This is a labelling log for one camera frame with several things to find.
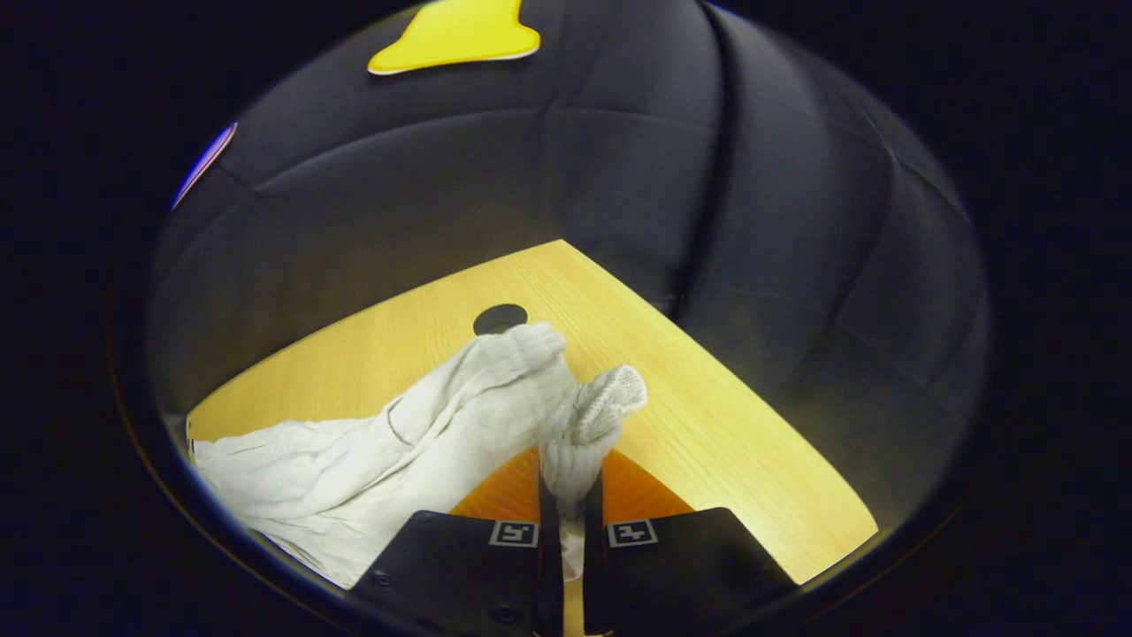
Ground white jeans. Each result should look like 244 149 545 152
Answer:
189 320 649 590

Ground black backdrop cloth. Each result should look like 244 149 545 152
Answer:
145 0 992 533

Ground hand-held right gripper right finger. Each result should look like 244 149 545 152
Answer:
581 449 799 635

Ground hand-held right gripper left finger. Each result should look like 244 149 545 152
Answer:
348 446 565 637

